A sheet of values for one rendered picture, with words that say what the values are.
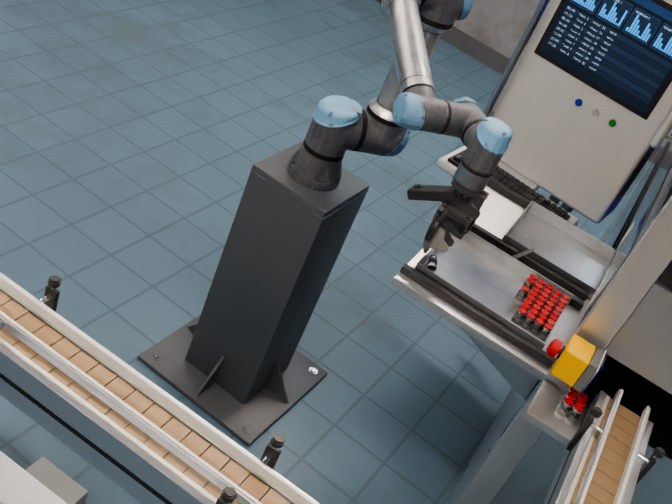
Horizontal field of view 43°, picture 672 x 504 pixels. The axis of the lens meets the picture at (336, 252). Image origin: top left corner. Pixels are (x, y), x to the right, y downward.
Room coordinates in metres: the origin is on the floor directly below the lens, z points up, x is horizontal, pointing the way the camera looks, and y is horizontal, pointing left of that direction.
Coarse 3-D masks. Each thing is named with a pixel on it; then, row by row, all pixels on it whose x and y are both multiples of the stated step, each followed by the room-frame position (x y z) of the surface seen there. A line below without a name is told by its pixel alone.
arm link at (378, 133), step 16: (432, 0) 2.04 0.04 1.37; (448, 0) 2.06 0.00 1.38; (464, 0) 2.08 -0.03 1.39; (432, 16) 2.06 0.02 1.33; (448, 16) 2.07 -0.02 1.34; (464, 16) 2.10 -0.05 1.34; (432, 32) 2.07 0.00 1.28; (432, 48) 2.09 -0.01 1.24; (384, 96) 2.08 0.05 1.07; (368, 112) 2.09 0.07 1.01; (384, 112) 2.07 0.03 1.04; (368, 128) 2.05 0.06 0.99; (384, 128) 2.06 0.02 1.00; (400, 128) 2.09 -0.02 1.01; (368, 144) 2.05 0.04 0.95; (384, 144) 2.07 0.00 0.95; (400, 144) 2.09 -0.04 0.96
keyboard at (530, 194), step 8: (464, 152) 2.50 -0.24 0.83; (448, 160) 2.44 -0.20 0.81; (456, 160) 2.44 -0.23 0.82; (496, 168) 2.49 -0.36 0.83; (496, 176) 2.44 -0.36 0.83; (504, 176) 2.47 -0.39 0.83; (512, 176) 2.49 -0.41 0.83; (504, 184) 2.41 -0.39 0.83; (512, 184) 2.43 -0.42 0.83; (520, 184) 2.45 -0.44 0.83; (520, 192) 2.40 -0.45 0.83; (528, 192) 2.43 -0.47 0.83; (536, 192) 2.45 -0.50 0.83; (536, 200) 2.40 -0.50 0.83; (544, 200) 2.43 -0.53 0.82; (552, 208) 2.40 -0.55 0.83; (560, 208) 2.42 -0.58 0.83; (560, 216) 2.37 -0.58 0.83; (568, 216) 2.41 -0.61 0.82
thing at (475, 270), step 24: (456, 240) 1.88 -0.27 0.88; (480, 240) 1.89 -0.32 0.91; (456, 264) 1.78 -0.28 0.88; (480, 264) 1.82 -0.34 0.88; (504, 264) 1.86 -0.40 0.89; (456, 288) 1.63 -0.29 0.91; (480, 288) 1.72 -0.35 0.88; (504, 288) 1.77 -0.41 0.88; (504, 312) 1.67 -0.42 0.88; (528, 336) 1.58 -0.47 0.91
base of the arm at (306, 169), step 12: (300, 156) 2.01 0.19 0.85; (312, 156) 1.99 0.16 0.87; (324, 156) 1.99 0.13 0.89; (288, 168) 2.01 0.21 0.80; (300, 168) 1.99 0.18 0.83; (312, 168) 1.99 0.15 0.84; (324, 168) 2.00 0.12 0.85; (336, 168) 2.02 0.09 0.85; (300, 180) 1.98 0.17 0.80; (312, 180) 1.98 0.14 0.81; (324, 180) 2.00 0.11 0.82; (336, 180) 2.02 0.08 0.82
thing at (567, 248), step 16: (528, 208) 2.18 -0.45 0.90; (544, 208) 2.19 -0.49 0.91; (528, 224) 2.13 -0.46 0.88; (544, 224) 2.17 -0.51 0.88; (560, 224) 2.18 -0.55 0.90; (512, 240) 1.95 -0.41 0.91; (528, 240) 2.04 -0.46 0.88; (544, 240) 2.08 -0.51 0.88; (560, 240) 2.12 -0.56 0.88; (576, 240) 2.16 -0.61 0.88; (592, 240) 2.15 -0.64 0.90; (544, 256) 2.00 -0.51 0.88; (560, 256) 2.03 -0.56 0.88; (576, 256) 2.07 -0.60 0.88; (592, 256) 2.11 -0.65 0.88; (608, 256) 2.14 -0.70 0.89; (560, 272) 1.91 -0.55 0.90; (576, 272) 1.99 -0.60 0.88; (592, 272) 2.02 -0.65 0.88; (592, 288) 1.89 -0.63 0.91
